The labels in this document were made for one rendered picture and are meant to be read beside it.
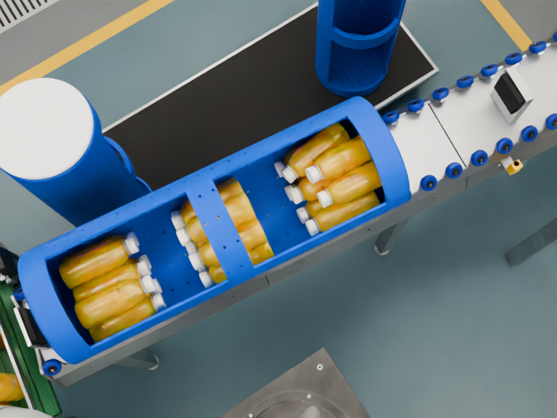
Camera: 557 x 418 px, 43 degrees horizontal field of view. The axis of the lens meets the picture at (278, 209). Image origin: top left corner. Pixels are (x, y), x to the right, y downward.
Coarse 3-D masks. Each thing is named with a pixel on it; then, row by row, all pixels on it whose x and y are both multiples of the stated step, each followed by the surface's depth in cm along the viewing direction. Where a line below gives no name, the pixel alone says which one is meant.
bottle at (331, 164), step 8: (360, 136) 169; (344, 144) 167; (352, 144) 167; (360, 144) 167; (328, 152) 167; (336, 152) 166; (344, 152) 166; (352, 152) 166; (360, 152) 167; (368, 152) 168; (320, 160) 166; (328, 160) 165; (336, 160) 165; (344, 160) 166; (352, 160) 166; (360, 160) 167; (368, 160) 170; (320, 168) 166; (328, 168) 165; (336, 168) 165; (344, 168) 166; (352, 168) 168; (320, 176) 166; (328, 176) 166; (336, 176) 167
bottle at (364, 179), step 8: (360, 168) 168; (368, 168) 167; (344, 176) 168; (352, 176) 167; (360, 176) 167; (368, 176) 167; (376, 176) 167; (328, 184) 169; (336, 184) 167; (344, 184) 166; (352, 184) 166; (360, 184) 166; (368, 184) 167; (376, 184) 168; (328, 192) 167; (336, 192) 166; (344, 192) 166; (352, 192) 167; (360, 192) 167; (368, 192) 169; (336, 200) 167; (344, 200) 167; (352, 200) 169
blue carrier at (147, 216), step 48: (288, 144) 162; (384, 144) 158; (192, 192) 158; (384, 192) 162; (96, 240) 175; (144, 240) 180; (240, 240) 156; (288, 240) 179; (48, 288) 152; (192, 288) 176; (48, 336) 152
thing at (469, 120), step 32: (544, 64) 195; (448, 96) 193; (480, 96) 193; (544, 96) 193; (416, 128) 191; (448, 128) 191; (480, 128) 191; (512, 128) 191; (416, 160) 189; (448, 160) 189; (512, 160) 194; (448, 192) 193; (384, 224) 191; (320, 256) 190; (256, 288) 188; (192, 320) 187; (128, 352) 186; (64, 384) 184
